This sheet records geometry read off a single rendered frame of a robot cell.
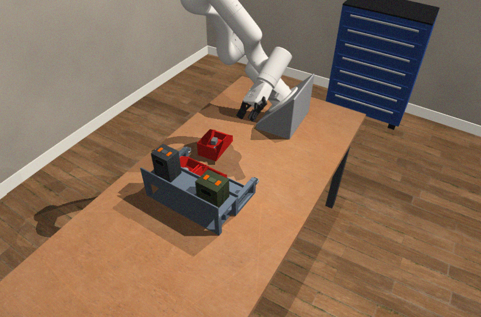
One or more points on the olive green tool case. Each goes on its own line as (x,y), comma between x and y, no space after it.
(213,188)

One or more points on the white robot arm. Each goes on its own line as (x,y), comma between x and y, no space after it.
(228,16)

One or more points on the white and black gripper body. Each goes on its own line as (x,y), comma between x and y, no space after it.
(259,89)

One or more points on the red bin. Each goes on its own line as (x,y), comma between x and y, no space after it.
(205,149)
(202,169)
(190,163)

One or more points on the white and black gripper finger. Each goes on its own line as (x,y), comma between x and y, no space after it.
(242,111)
(257,109)

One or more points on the dark grey case with orange latches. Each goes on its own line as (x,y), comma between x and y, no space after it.
(166,162)

